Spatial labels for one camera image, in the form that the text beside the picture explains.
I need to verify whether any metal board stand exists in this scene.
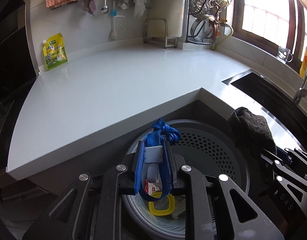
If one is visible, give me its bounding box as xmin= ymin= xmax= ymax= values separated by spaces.
xmin=143 ymin=18 xmax=177 ymax=49

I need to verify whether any black range hood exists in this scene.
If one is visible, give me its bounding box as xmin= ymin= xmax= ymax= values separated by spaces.
xmin=0 ymin=0 xmax=37 ymax=100

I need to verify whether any window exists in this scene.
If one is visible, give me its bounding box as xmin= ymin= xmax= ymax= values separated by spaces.
xmin=231 ymin=0 xmax=307 ymax=63

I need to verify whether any white tissue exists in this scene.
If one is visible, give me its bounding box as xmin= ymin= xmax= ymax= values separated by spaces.
xmin=172 ymin=195 xmax=187 ymax=219

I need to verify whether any grey purple hanging rag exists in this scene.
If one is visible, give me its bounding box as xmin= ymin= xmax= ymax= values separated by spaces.
xmin=83 ymin=0 xmax=97 ymax=15

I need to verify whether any yellow gas hose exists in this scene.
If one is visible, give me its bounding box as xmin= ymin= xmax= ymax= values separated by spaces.
xmin=210 ymin=19 xmax=234 ymax=50

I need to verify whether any steel perforated strainer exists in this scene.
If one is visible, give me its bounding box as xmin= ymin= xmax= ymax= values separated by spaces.
xmin=192 ymin=14 xmax=220 ymax=42

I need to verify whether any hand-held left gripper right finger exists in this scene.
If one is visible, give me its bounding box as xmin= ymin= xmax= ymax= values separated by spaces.
xmin=166 ymin=142 xmax=285 ymax=240

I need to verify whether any kitchen sink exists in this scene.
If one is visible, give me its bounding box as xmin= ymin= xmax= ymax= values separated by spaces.
xmin=222 ymin=70 xmax=307 ymax=143

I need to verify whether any clear cartoon holder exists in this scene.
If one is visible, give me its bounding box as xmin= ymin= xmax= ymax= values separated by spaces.
xmin=277 ymin=45 xmax=293 ymax=63

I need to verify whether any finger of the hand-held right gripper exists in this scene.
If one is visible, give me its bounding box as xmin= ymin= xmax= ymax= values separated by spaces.
xmin=260 ymin=151 xmax=297 ymax=195
xmin=283 ymin=147 xmax=307 ymax=180

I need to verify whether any grey perforated trash bin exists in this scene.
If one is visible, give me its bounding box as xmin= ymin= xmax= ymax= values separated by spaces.
xmin=120 ymin=120 xmax=269 ymax=240

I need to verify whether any yellow bottle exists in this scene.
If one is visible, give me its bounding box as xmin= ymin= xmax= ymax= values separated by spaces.
xmin=300 ymin=46 xmax=307 ymax=77

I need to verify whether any steel faucet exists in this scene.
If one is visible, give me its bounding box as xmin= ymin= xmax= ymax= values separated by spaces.
xmin=293 ymin=55 xmax=307 ymax=105

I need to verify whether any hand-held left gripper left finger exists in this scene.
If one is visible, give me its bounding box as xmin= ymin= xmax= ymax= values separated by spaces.
xmin=22 ymin=141 xmax=145 ymax=240

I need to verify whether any white hanging cloth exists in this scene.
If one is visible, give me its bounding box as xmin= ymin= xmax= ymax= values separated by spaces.
xmin=133 ymin=0 xmax=147 ymax=18

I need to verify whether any white cutting board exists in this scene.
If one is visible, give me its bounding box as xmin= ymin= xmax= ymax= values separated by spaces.
xmin=153 ymin=0 xmax=186 ymax=38

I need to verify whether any dark grey cloth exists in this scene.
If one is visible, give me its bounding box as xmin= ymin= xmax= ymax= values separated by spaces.
xmin=228 ymin=107 xmax=277 ymax=165

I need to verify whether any red white snack wrapper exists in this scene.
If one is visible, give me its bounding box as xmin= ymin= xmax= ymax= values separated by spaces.
xmin=144 ymin=179 xmax=161 ymax=195

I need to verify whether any black wire rack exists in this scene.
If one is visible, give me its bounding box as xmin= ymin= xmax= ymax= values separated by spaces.
xmin=185 ymin=0 xmax=234 ymax=45

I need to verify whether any gas stove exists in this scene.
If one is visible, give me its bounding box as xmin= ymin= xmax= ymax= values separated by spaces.
xmin=0 ymin=100 xmax=16 ymax=140

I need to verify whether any yellow seasoning pouch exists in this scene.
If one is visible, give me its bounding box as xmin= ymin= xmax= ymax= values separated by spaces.
xmin=42 ymin=32 xmax=68 ymax=71

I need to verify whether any blue lanyard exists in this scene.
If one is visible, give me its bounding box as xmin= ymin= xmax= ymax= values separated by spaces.
xmin=135 ymin=117 xmax=181 ymax=202

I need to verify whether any blue white bottle brush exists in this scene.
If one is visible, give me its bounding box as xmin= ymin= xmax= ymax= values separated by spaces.
xmin=109 ymin=0 xmax=125 ymax=40

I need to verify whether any yellow plastic lid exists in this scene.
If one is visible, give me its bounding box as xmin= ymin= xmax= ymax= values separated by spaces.
xmin=148 ymin=192 xmax=176 ymax=217

